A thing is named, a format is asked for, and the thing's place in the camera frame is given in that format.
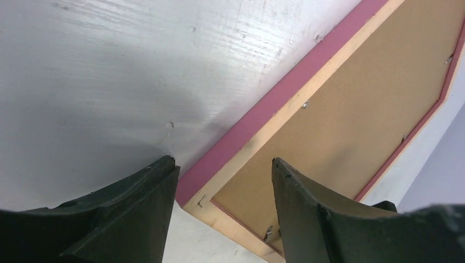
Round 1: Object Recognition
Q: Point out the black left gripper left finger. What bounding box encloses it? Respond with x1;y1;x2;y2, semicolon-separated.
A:
1;156;180;262

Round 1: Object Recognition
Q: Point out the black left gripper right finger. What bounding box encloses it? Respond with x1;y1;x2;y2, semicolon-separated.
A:
272;158;464;262

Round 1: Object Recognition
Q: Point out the silver metal retaining clip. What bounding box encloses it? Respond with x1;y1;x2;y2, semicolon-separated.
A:
263;225;273;243

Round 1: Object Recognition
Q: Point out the brown backing board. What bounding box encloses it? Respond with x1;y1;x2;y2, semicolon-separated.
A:
212;1;464;260

